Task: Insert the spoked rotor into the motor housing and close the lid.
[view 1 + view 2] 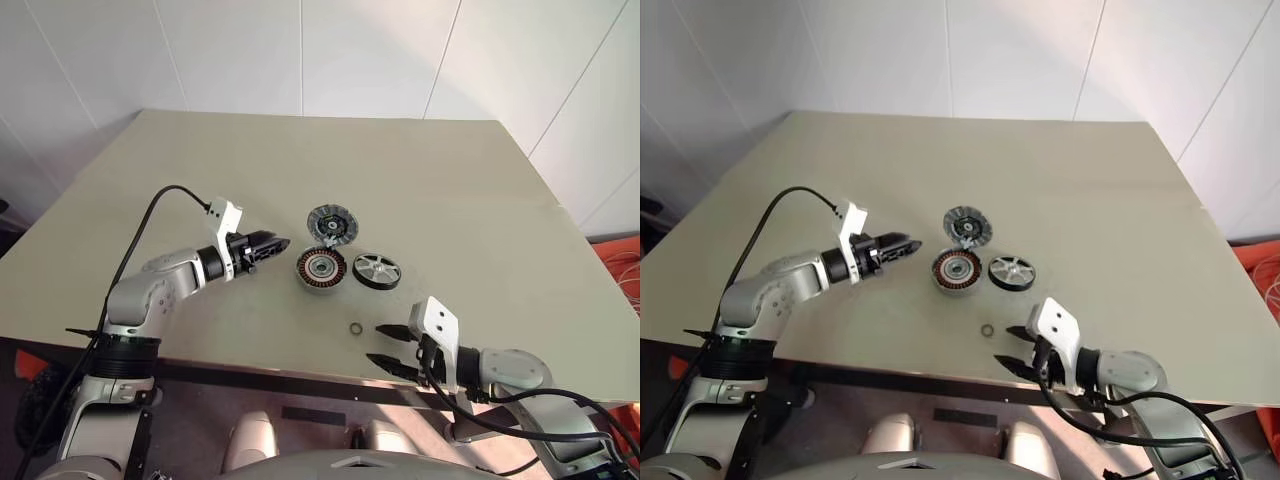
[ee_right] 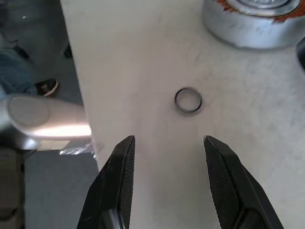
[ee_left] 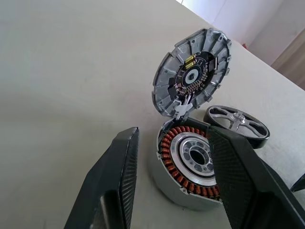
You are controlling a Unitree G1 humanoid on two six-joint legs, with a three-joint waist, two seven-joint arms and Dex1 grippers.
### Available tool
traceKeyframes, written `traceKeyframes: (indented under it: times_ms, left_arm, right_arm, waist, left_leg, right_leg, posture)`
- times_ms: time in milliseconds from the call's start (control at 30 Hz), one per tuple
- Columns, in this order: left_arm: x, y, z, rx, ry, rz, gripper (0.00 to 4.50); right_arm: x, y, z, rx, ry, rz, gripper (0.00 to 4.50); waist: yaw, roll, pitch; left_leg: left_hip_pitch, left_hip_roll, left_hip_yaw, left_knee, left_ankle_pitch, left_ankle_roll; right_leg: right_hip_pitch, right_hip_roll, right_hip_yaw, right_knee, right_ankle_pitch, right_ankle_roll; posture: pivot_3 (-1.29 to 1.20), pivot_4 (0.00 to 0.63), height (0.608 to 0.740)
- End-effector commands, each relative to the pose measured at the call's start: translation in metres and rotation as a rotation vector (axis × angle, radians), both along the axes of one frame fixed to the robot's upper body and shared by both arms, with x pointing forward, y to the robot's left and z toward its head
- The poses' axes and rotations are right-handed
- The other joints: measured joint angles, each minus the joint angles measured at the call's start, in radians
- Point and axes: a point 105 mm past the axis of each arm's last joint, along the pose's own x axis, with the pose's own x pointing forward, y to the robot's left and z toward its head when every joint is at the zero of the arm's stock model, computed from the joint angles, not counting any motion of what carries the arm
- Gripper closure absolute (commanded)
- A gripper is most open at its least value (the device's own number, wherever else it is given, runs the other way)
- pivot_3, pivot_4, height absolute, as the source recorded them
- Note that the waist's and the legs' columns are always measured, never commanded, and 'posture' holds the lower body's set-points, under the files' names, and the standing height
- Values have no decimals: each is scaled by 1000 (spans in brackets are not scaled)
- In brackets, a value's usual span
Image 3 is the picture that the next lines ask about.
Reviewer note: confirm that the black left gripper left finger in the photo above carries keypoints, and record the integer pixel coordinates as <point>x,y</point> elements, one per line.
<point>112,181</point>

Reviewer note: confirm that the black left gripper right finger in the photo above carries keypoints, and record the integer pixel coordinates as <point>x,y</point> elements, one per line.
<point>245,190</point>

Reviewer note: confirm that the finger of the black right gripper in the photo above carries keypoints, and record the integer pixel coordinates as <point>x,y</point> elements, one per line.
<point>300,183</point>

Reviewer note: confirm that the silver motor housing copper windings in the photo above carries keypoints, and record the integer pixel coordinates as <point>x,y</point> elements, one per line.
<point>166,183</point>

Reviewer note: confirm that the spoked silver black rotor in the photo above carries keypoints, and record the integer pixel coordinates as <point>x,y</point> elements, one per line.
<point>237,119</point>

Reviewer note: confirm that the silver hinged motor lid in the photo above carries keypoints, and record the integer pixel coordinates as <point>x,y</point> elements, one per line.
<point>171,69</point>

